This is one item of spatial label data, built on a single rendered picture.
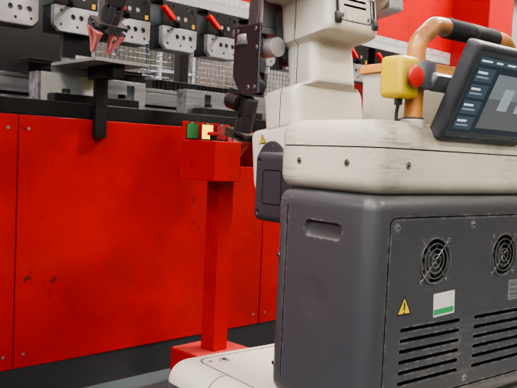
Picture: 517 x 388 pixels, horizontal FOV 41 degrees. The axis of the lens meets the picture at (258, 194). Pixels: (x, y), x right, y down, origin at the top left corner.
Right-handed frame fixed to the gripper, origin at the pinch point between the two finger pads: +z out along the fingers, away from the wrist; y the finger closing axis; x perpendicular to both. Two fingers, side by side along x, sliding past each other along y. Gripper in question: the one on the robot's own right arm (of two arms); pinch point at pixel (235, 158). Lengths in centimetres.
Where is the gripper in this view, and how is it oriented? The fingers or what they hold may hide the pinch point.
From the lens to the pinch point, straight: 219.8
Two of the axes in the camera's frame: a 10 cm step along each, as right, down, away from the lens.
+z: -2.3, 9.4, 2.3
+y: -6.8, -3.3, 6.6
